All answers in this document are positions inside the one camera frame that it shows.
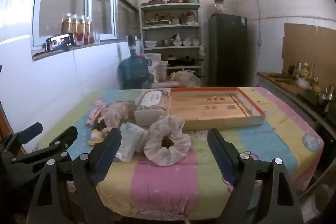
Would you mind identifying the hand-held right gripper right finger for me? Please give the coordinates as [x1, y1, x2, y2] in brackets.
[207, 128, 303, 224]

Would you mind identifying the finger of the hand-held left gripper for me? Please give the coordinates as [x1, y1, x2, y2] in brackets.
[8, 126, 79, 167]
[0, 122, 44, 159]

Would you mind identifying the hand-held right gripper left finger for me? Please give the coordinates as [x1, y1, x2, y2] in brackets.
[26, 128, 122, 224]

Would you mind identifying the white green tissue pack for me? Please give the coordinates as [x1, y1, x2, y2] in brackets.
[114, 123, 150, 162]

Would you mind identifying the orange shallow cardboard box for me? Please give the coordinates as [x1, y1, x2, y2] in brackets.
[166, 87, 267, 131]

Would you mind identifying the floral print tissue pack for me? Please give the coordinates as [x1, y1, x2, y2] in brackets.
[134, 90, 171, 127]

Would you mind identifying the white plastic bag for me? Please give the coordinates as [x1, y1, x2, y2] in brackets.
[171, 69, 201, 88]

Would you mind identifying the blue water jug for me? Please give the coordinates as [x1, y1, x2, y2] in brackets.
[117, 54, 154, 90]

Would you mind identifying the black smartphone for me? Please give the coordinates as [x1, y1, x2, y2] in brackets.
[46, 33, 75, 52]

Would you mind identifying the kitchen counter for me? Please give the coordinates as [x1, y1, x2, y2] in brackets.
[257, 70, 336, 119]

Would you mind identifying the black wok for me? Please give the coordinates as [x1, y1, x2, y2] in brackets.
[181, 56, 204, 66]

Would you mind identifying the dark green refrigerator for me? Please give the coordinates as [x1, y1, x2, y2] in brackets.
[208, 13, 248, 87]

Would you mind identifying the pot with red lid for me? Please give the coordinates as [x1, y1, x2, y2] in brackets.
[167, 55, 181, 67]

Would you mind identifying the white paper sack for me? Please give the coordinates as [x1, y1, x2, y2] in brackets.
[144, 53, 162, 75]

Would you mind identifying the white bowl with rim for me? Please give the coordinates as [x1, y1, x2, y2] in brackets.
[297, 78, 313, 89]

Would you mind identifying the black water pump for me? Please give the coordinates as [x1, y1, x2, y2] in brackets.
[127, 35, 137, 55]

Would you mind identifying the metal cup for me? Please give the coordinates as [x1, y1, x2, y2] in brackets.
[319, 86, 335, 109]

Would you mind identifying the group of condiment bottles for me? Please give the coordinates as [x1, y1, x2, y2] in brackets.
[289, 61, 322, 93]

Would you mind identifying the group of white dishes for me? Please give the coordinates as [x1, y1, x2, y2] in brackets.
[171, 34, 200, 46]

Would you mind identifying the white metal shelf rack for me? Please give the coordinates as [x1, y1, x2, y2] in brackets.
[139, 3, 204, 85]

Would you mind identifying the sliding interior window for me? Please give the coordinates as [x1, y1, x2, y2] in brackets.
[33, 0, 117, 47]

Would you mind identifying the brown cardboard sheet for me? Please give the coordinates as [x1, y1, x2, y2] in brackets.
[282, 23, 336, 77]

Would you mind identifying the green tray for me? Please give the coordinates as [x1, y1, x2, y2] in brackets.
[145, 19, 171, 25]

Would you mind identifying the glass jar with lid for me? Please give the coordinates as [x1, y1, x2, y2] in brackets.
[214, 0, 226, 14]

